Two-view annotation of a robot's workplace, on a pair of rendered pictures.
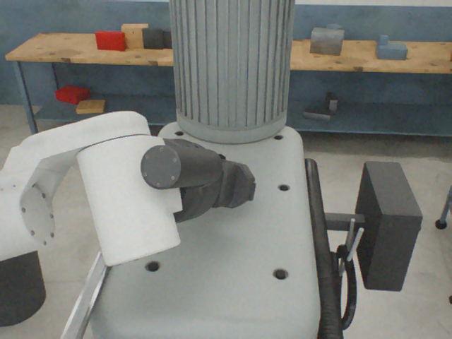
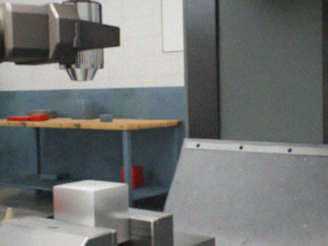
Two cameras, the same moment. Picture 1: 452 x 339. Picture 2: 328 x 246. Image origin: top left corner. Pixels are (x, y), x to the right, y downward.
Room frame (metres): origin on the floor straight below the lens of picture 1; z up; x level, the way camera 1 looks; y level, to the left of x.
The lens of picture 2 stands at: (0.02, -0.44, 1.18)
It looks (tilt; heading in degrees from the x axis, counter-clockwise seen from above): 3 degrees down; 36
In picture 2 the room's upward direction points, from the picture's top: 1 degrees counter-clockwise
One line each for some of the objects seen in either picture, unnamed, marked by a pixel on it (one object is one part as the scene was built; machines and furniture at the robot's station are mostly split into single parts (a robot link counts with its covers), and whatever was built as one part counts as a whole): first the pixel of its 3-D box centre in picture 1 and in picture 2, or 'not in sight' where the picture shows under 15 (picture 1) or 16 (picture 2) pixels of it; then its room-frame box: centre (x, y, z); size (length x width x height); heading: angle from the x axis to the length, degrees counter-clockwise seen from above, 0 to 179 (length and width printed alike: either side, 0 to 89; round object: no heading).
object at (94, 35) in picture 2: not in sight; (94, 35); (0.50, -0.02, 1.23); 0.06 x 0.02 x 0.03; 161
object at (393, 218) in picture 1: (385, 224); not in sight; (0.78, -0.35, 1.62); 0.20 x 0.09 x 0.21; 175
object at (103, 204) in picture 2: not in sight; (91, 213); (0.51, 0.00, 1.05); 0.06 x 0.05 x 0.06; 87
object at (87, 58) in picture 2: not in sight; (80, 41); (0.51, 0.01, 1.23); 0.05 x 0.05 x 0.06
